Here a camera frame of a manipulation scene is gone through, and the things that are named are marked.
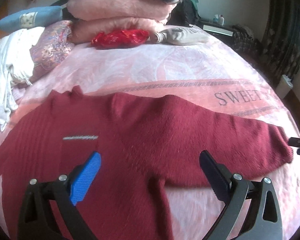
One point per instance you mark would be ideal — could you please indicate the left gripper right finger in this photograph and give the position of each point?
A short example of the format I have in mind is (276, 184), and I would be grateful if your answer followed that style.
(263, 218)

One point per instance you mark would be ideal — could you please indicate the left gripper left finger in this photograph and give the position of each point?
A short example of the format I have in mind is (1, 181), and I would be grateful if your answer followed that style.
(36, 218)

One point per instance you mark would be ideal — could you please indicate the dark red knit sweater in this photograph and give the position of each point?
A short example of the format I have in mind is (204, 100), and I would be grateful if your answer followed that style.
(144, 144)

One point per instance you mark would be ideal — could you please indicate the dark patterned curtain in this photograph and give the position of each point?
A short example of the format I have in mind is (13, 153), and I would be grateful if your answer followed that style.
(281, 40)

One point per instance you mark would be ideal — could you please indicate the dark bedside table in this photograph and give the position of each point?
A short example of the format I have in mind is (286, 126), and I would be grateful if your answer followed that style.
(216, 30)

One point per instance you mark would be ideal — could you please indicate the white bottle on table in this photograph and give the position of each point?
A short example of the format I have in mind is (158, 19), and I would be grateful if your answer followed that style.
(221, 20)

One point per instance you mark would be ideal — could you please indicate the grey white folded garment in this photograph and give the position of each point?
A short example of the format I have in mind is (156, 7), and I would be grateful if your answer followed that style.
(180, 36)

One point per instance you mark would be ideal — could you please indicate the white crumpled garment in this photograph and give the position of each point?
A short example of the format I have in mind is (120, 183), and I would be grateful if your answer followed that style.
(16, 66)

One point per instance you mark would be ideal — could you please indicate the floral patterned pillow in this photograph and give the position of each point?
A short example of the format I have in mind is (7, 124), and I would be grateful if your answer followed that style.
(51, 49)

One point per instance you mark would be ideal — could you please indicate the lower folded pink blanket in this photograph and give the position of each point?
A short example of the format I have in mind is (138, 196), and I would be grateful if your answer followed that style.
(84, 31)

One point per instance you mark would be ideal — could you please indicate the red shiny plastic bag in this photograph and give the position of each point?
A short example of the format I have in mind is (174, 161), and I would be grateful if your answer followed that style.
(127, 38)

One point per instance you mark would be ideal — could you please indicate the blue pillow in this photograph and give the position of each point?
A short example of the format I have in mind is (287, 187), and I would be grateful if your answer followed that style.
(31, 18)

